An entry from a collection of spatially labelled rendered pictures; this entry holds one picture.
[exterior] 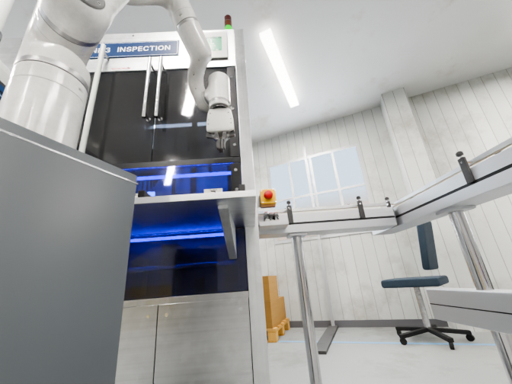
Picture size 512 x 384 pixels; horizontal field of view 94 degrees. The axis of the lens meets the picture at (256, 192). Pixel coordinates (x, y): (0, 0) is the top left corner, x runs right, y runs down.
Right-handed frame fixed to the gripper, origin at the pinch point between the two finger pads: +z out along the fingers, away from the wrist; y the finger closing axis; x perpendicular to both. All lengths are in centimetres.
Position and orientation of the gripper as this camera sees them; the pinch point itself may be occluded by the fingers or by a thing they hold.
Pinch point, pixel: (221, 146)
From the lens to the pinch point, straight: 89.5
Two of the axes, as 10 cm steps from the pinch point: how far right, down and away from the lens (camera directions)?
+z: 0.8, 9.4, -3.4
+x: 0.1, -3.4, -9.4
